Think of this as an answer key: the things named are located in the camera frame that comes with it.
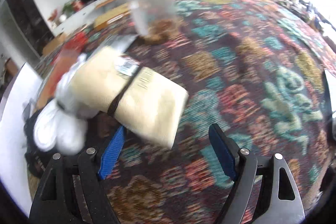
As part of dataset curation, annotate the red flower plant pot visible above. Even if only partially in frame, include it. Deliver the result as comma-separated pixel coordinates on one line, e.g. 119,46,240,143
62,0,84,17

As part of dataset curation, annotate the cardboard box on floor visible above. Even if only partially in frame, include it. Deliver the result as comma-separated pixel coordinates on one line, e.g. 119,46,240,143
42,33,67,56

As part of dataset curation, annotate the clear jar black lid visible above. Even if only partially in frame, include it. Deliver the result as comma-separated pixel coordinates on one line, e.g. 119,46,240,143
126,0,179,44

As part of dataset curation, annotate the dark glass display cabinet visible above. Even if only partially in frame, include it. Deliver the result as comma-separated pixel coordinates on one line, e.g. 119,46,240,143
6,0,54,56

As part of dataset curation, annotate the cream yellow cloth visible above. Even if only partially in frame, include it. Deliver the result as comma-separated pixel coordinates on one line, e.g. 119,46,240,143
70,46,189,149

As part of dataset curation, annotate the white box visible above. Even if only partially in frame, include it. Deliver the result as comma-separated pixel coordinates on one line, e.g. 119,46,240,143
1,63,42,216

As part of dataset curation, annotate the yellow book box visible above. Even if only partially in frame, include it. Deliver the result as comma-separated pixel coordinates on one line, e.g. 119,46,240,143
93,4,130,31

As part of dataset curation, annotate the colourful woven table cloth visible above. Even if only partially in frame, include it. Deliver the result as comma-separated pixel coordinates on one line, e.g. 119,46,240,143
27,0,336,224

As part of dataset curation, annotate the white low tv cabinet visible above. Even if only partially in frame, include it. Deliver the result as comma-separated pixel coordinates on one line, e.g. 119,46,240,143
52,0,125,36

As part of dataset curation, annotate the white rolled towel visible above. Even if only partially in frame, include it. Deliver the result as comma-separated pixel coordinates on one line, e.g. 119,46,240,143
33,53,98,155

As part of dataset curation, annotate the white wet wipes pack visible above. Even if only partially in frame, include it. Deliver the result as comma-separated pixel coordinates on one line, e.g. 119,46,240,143
90,34,138,53

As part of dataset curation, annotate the red organza gift bag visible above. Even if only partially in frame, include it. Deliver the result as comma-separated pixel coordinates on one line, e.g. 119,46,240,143
62,31,88,53

